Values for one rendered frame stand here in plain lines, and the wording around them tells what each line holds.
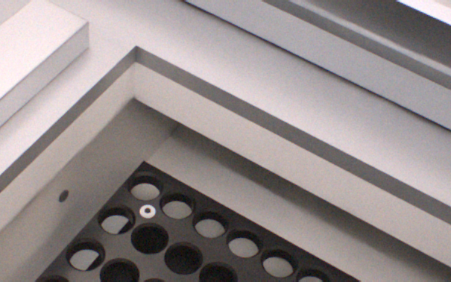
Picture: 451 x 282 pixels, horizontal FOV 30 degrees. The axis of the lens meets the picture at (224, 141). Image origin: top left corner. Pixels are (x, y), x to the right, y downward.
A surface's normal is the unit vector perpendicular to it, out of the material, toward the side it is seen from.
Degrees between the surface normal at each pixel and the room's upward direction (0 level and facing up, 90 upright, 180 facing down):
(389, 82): 90
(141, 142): 90
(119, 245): 0
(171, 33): 0
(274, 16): 90
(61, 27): 0
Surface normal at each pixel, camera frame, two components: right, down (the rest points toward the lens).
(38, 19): 0.11, -0.65
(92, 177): 0.85, 0.45
